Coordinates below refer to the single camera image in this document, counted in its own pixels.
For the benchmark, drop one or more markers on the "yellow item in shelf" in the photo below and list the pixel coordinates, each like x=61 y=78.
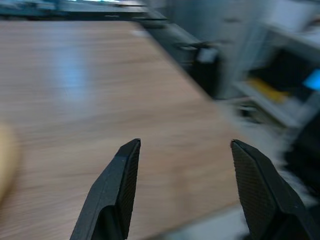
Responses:
x=268 y=90

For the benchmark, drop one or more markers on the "yellow round plate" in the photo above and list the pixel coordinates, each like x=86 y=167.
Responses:
x=6 y=160

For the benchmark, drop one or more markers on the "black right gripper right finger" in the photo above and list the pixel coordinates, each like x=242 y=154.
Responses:
x=262 y=195

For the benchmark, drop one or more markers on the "slim black bag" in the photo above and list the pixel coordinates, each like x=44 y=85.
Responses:
x=210 y=75

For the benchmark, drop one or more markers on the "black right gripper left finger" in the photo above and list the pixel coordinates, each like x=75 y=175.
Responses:
x=110 y=190

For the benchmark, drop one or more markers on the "light wooden table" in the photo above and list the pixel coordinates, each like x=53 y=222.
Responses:
x=100 y=87

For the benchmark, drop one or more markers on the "white shelf unit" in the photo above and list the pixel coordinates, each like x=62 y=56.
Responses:
x=275 y=110

